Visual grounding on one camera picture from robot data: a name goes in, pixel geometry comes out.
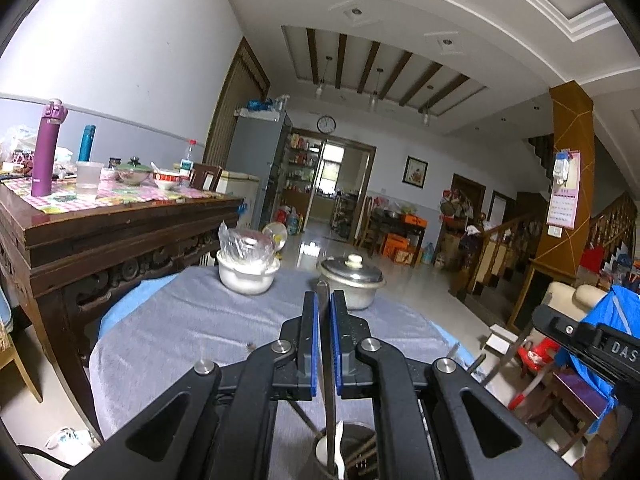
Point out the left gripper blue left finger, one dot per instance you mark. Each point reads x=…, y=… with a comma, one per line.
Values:
x=295, y=374

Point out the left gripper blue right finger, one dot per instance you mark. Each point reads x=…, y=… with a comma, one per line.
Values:
x=354, y=374

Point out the dark chopstick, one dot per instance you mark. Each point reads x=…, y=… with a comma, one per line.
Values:
x=304, y=417
x=476, y=363
x=328, y=388
x=511, y=351

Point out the white plastic spoon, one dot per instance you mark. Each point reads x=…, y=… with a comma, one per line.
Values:
x=330, y=455

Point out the blue jacket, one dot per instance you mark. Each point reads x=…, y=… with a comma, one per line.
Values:
x=619, y=309

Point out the cream armchair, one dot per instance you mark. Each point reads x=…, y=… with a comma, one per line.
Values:
x=574, y=302

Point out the black utensil holder cup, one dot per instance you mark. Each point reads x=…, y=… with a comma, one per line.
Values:
x=358, y=451

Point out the red child chair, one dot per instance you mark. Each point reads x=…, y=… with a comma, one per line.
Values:
x=538, y=359

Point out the aluminium pot with lid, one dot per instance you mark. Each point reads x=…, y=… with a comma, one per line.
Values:
x=359, y=281

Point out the small white step stool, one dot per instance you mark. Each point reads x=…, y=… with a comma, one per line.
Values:
x=498, y=339

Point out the white bowl with plastic bag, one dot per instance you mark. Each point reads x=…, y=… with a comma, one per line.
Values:
x=247, y=261

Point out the small white fan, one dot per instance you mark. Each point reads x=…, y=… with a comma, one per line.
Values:
x=278, y=232

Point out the dark wooden side table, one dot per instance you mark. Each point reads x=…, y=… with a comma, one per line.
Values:
x=398, y=237

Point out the white chest freezer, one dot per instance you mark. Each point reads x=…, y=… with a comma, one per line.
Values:
x=245, y=188

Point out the red patterned bowl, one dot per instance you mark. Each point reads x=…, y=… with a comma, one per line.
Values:
x=167, y=180

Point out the clear plastic water bottle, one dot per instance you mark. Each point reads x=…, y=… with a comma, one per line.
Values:
x=187, y=161

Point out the grey refrigerator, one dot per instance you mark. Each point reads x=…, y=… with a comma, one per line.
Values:
x=257, y=148

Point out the dark carved wooden sideboard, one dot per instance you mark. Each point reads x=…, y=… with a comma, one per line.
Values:
x=69, y=269

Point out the glass lidded bowl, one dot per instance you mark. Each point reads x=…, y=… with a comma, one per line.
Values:
x=133, y=173

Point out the clear plastic cup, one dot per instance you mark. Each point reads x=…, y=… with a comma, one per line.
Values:
x=88, y=177

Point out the blue thermos bottle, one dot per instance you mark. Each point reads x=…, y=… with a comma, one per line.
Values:
x=86, y=142

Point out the purple water bottle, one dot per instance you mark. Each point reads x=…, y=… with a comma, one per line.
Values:
x=53, y=116

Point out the wall calendar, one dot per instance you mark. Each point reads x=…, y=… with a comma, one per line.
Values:
x=563, y=203

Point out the framed wall picture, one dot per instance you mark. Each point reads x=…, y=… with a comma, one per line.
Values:
x=415, y=172

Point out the round wall clock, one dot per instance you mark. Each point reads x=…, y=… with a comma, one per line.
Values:
x=326, y=124

